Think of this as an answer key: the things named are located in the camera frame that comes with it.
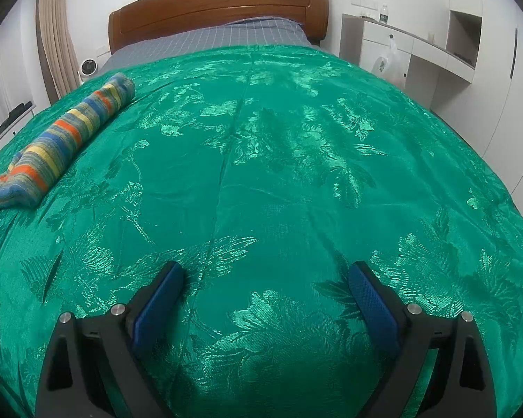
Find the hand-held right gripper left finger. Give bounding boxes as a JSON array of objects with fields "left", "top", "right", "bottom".
[{"left": 35, "top": 261, "right": 186, "bottom": 418}]

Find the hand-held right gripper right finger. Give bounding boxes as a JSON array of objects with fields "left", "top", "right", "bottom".
[{"left": 348, "top": 260, "right": 495, "bottom": 418}]

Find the striped knit sweater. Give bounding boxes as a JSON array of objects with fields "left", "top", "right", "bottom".
[{"left": 0, "top": 72, "right": 137, "bottom": 207}]

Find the white dresser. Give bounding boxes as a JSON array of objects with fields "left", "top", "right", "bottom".
[{"left": 0, "top": 109, "right": 38, "bottom": 162}]

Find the black item on dresser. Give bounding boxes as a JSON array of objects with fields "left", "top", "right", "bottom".
[{"left": 0, "top": 101, "right": 35, "bottom": 138}]

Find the small white fan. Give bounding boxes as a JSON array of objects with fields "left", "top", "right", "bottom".
[{"left": 78, "top": 58, "right": 101, "bottom": 84}]

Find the beige curtain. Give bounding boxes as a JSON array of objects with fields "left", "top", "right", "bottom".
[{"left": 35, "top": 0, "right": 81, "bottom": 101}]

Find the green satin blanket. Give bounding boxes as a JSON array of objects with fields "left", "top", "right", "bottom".
[{"left": 0, "top": 45, "right": 523, "bottom": 418}]

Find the white plastic bag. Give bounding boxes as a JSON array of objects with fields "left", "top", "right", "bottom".
[{"left": 372, "top": 37, "right": 407, "bottom": 90}]

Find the white wardrobe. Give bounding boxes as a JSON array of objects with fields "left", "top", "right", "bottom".
[{"left": 447, "top": 0, "right": 523, "bottom": 201}]

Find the white desk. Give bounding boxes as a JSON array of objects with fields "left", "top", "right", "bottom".
[{"left": 340, "top": 12, "right": 476, "bottom": 109}]

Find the grey checked bed sheet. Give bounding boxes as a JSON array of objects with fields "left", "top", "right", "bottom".
[{"left": 100, "top": 16, "right": 314, "bottom": 72}]

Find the wooden headboard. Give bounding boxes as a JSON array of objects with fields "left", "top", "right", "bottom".
[{"left": 108, "top": 0, "right": 329, "bottom": 56}]

